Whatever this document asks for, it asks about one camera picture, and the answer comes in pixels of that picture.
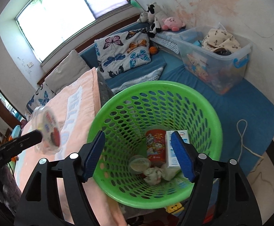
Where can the peach hello blanket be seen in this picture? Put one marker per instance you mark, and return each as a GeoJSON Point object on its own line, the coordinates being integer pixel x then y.
{"type": "Point", "coordinates": [75, 108]}

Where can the beige plain cushion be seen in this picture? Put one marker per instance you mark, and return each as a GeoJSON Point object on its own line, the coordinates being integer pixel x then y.
{"type": "Point", "coordinates": [67, 72]}

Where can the window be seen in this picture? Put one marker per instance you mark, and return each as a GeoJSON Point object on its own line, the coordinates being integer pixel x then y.
{"type": "Point", "coordinates": [47, 24]}

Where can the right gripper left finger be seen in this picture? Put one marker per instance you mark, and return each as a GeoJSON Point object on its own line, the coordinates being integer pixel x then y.
{"type": "Point", "coordinates": [40, 204]}

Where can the grey patterned folded cloth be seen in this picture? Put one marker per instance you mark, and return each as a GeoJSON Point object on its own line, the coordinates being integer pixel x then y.
{"type": "Point", "coordinates": [167, 39]}

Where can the white tissue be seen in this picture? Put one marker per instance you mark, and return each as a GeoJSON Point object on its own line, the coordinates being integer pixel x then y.
{"type": "Point", "coordinates": [154, 175]}

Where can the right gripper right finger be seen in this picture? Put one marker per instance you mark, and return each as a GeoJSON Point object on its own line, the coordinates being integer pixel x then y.
{"type": "Point", "coordinates": [236, 203]}

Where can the butterfly pillow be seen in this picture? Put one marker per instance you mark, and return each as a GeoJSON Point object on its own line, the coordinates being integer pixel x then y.
{"type": "Point", "coordinates": [40, 98]}
{"type": "Point", "coordinates": [121, 52]}

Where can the small orange ball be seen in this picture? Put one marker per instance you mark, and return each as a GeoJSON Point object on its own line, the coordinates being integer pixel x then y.
{"type": "Point", "coordinates": [153, 50]}

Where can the blue sofa mattress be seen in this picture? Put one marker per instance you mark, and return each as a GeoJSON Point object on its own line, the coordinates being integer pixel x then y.
{"type": "Point", "coordinates": [243, 101]}

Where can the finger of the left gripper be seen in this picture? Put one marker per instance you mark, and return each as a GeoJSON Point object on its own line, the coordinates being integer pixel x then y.
{"type": "Point", "coordinates": [14, 147]}

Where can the green plastic mesh basket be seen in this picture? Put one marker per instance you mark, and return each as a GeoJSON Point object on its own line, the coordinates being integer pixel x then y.
{"type": "Point", "coordinates": [135, 122]}

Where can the pink plush toy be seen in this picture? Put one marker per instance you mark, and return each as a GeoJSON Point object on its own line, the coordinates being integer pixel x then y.
{"type": "Point", "coordinates": [172, 23]}

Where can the butterfly pillow right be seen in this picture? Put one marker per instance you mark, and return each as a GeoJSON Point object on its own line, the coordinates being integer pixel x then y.
{"type": "Point", "coordinates": [121, 52]}

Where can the small grey patterned cloth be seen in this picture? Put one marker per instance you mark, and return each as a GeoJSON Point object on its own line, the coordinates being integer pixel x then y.
{"type": "Point", "coordinates": [152, 76]}

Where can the cow plush toy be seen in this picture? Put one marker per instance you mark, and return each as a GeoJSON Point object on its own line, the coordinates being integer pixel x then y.
{"type": "Point", "coordinates": [154, 16]}

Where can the butterfly pillow left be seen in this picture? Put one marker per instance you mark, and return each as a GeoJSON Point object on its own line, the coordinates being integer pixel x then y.
{"type": "Point", "coordinates": [40, 98]}

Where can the small clear pudding cup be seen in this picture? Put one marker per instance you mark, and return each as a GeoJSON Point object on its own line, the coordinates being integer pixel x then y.
{"type": "Point", "coordinates": [138, 164]}

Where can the clear plastic storage bin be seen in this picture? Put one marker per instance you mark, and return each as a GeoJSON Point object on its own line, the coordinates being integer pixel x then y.
{"type": "Point", "coordinates": [221, 70]}

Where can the red snack cup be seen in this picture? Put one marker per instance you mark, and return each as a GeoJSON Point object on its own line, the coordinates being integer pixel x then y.
{"type": "Point", "coordinates": [156, 147]}

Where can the beige printed garment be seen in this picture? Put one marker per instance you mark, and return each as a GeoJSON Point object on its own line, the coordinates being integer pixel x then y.
{"type": "Point", "coordinates": [219, 39]}

